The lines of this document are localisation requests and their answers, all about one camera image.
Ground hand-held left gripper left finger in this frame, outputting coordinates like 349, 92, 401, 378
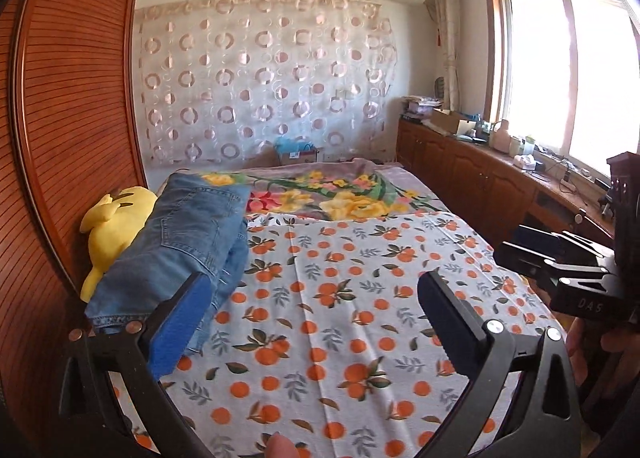
50, 272, 211, 458

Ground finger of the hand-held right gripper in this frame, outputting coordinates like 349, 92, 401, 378
545, 263, 608, 281
502, 225, 612, 273

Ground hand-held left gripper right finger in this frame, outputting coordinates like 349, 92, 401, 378
415, 270, 583, 458

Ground person's right forearm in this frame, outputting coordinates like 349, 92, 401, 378
582, 353, 640, 458

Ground person's right hand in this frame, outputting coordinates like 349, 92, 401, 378
565, 318, 640, 389

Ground person's left hand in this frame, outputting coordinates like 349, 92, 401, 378
264, 432, 302, 458

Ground small black tripod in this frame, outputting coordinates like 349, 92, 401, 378
597, 185, 618, 219

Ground folded medium blue jeans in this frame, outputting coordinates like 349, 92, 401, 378
84, 173, 251, 336

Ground long wooden cabinet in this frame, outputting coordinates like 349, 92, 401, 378
396, 115, 621, 264

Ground white jug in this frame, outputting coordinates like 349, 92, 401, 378
490, 119, 512, 151

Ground yellow plush toy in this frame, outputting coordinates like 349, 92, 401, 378
80, 185, 158, 304

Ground orange fruit print sheet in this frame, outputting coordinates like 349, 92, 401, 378
107, 210, 568, 458

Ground open cardboard box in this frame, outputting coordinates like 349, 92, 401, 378
431, 108, 476, 135

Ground floral blanket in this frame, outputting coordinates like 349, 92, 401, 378
160, 158, 451, 224

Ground stack of papers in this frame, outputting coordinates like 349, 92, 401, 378
401, 95, 443, 119

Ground wood-framed window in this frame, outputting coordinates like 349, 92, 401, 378
482, 0, 640, 179

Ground small cardboard box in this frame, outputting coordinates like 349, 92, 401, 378
277, 148, 321, 166

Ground beige window curtain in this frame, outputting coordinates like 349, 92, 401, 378
430, 0, 461, 111

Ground sheer circle-patterned curtain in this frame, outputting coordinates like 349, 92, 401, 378
134, 0, 398, 169

